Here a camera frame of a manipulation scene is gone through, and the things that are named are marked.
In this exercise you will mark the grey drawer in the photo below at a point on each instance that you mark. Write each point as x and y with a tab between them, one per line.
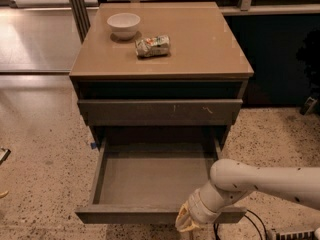
146	183
203	112

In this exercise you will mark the yellow object at left edge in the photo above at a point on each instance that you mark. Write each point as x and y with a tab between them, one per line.
3	194

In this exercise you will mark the brown drawer cabinet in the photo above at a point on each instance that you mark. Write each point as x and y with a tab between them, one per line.
205	62

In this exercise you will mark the metal object at left edge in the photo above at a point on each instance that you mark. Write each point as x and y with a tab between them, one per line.
4	153

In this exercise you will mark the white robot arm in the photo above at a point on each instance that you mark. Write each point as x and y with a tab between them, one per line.
230	181

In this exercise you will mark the dark object by wall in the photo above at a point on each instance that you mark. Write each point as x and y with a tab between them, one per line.
309	105

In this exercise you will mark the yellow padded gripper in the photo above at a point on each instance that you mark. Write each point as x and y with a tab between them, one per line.
196	208

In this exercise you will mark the blue tape piece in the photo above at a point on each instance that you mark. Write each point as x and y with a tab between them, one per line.
93	145

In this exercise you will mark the white ceramic bowl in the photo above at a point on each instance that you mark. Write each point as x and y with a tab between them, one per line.
124	25

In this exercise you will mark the grey power strip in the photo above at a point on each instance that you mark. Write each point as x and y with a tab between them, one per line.
276	234

